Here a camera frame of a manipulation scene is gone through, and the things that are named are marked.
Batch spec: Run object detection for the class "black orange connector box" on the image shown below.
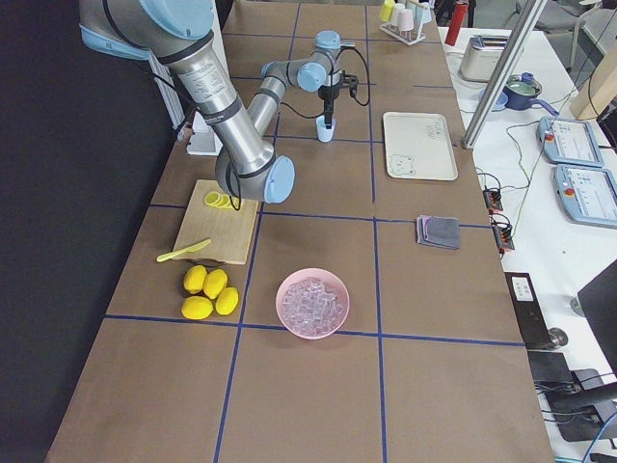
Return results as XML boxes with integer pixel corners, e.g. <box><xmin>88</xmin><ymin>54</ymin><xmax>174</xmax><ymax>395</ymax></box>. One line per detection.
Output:
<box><xmin>490</xmin><ymin>213</ymin><xmax>515</xmax><ymax>259</ymax></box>
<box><xmin>483</xmin><ymin>188</ymin><xmax>503</xmax><ymax>213</ymax></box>

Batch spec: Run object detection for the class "silver toaster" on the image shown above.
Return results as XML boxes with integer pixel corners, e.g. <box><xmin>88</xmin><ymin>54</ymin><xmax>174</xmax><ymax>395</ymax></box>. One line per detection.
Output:
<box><xmin>459</xmin><ymin>35</ymin><xmax>509</xmax><ymax>82</ymax></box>

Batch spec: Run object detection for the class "bamboo cutting board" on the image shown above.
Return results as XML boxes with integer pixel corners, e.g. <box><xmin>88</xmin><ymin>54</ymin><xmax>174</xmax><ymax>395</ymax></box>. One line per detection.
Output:
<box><xmin>173</xmin><ymin>179</ymin><xmax>260</xmax><ymax>265</ymax></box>

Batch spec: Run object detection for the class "light blue plastic cup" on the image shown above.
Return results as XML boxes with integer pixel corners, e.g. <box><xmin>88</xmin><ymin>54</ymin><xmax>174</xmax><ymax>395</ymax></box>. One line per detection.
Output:
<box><xmin>315</xmin><ymin>116</ymin><xmax>336</xmax><ymax>143</ymax></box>

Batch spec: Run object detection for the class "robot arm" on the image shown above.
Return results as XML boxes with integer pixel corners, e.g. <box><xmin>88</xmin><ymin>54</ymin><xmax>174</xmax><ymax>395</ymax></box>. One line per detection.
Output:
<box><xmin>248</xmin><ymin>30</ymin><xmax>359</xmax><ymax>143</ymax></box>
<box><xmin>79</xmin><ymin>1</ymin><xmax>295</xmax><ymax>204</ymax></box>

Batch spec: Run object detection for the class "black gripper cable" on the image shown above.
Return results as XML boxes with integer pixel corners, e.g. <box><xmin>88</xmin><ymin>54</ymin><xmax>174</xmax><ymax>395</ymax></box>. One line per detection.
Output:
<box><xmin>279</xmin><ymin>41</ymin><xmax>372</xmax><ymax>122</ymax></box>

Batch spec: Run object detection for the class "pink bowl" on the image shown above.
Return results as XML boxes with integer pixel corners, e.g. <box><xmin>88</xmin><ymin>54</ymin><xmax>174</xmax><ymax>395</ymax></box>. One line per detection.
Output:
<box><xmin>276</xmin><ymin>268</ymin><xmax>350</xmax><ymax>340</ymax></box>

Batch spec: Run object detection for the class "cream bear serving tray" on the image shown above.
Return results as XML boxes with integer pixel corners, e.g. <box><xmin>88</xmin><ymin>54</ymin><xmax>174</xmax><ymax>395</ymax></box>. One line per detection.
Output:
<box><xmin>383</xmin><ymin>112</ymin><xmax>458</xmax><ymax>181</ymax></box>

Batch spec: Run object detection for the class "blue saucepan with lid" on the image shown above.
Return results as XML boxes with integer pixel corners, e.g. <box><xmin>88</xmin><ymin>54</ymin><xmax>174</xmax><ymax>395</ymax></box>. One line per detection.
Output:
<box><xmin>493</xmin><ymin>72</ymin><xmax>559</xmax><ymax>116</ymax></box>

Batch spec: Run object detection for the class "yellow plastic knife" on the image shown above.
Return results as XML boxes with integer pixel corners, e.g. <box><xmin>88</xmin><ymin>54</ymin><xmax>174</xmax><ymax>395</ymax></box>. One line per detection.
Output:
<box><xmin>155</xmin><ymin>238</ymin><xmax>211</xmax><ymax>262</ymax></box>

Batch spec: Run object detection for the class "black power strip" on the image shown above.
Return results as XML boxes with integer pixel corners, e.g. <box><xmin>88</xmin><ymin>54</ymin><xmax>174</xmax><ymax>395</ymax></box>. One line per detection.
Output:
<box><xmin>504</xmin><ymin>272</ymin><xmax>551</xmax><ymax>349</ymax></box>

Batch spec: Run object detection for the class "teach pendant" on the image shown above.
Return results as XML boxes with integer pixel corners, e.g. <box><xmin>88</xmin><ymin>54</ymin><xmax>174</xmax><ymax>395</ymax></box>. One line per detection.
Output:
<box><xmin>553</xmin><ymin>164</ymin><xmax>616</xmax><ymax>229</ymax></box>
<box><xmin>537</xmin><ymin>117</ymin><xmax>604</xmax><ymax>168</ymax></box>

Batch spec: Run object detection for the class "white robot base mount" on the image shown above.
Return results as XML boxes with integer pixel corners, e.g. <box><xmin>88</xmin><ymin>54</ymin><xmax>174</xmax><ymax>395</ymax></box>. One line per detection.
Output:
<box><xmin>187</xmin><ymin>112</ymin><xmax>220</xmax><ymax>156</ymax></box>

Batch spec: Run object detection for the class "aluminium frame post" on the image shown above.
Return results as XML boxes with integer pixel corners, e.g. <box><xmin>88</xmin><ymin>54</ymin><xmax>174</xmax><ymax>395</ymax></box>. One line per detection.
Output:
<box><xmin>461</xmin><ymin>0</ymin><xmax>547</xmax><ymax>150</ymax></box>

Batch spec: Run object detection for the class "yellow lemon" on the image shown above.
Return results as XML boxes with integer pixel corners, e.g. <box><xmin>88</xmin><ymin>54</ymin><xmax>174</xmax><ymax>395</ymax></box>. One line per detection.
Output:
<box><xmin>215</xmin><ymin>286</ymin><xmax>240</xmax><ymax>316</ymax></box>
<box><xmin>181</xmin><ymin>295</ymin><xmax>214</xmax><ymax>320</ymax></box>
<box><xmin>183</xmin><ymin>265</ymin><xmax>207</xmax><ymax>294</ymax></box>
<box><xmin>202</xmin><ymin>269</ymin><xmax>228</xmax><ymax>299</ymax></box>

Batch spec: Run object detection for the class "teach pendant upper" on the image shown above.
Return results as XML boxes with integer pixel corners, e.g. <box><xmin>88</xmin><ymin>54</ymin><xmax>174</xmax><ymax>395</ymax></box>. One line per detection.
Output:
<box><xmin>537</xmin><ymin>117</ymin><xmax>604</xmax><ymax>168</ymax></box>

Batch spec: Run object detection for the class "grey purple folded cloth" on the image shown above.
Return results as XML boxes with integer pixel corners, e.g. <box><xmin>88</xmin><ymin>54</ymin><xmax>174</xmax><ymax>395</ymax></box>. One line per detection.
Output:
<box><xmin>416</xmin><ymin>215</ymin><xmax>461</xmax><ymax>250</ymax></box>

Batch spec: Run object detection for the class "red bottle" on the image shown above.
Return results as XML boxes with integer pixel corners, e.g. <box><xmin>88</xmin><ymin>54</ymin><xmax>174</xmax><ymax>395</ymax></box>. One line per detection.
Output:
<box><xmin>444</xmin><ymin>0</ymin><xmax>469</xmax><ymax>46</ymax></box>

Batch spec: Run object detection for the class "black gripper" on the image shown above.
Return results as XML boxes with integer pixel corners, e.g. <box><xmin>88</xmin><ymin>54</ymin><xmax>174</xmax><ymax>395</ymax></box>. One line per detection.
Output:
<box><xmin>318</xmin><ymin>70</ymin><xmax>358</xmax><ymax>129</ymax></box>

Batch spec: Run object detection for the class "teach pendant lower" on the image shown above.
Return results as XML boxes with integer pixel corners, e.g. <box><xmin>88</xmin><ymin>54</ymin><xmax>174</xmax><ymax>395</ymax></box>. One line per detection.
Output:
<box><xmin>553</xmin><ymin>164</ymin><xmax>616</xmax><ymax>229</ymax></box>

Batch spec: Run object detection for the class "white cup drying rack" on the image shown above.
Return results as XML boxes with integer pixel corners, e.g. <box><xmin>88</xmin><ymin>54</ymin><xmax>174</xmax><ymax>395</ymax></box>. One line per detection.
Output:
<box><xmin>379</xmin><ymin>0</ymin><xmax>434</xmax><ymax>45</ymax></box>

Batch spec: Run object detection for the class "lemon slice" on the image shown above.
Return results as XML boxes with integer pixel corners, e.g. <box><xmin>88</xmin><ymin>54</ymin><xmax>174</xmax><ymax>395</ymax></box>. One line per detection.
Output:
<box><xmin>214</xmin><ymin>194</ymin><xmax>227</xmax><ymax>207</ymax></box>
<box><xmin>218</xmin><ymin>195</ymin><xmax>232</xmax><ymax>209</ymax></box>
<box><xmin>203</xmin><ymin>191</ymin><xmax>221</xmax><ymax>207</ymax></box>

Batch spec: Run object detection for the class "pile of clear ice cubes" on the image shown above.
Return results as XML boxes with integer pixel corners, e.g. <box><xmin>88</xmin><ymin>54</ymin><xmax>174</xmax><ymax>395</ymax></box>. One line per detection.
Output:
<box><xmin>279</xmin><ymin>278</ymin><xmax>346</xmax><ymax>339</ymax></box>

